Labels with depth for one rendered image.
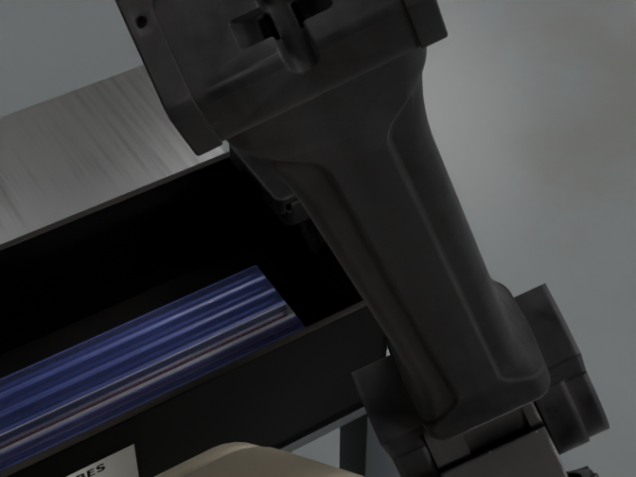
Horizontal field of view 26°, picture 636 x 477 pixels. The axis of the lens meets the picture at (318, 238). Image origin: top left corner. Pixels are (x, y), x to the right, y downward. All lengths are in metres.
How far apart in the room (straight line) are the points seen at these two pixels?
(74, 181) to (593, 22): 1.71
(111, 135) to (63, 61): 1.41
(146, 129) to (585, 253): 1.17
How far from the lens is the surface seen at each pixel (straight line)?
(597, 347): 2.18
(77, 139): 1.28
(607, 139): 2.52
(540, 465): 0.66
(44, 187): 1.24
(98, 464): 0.85
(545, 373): 0.63
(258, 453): 0.55
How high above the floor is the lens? 1.63
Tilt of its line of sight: 46 degrees down
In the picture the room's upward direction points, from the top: straight up
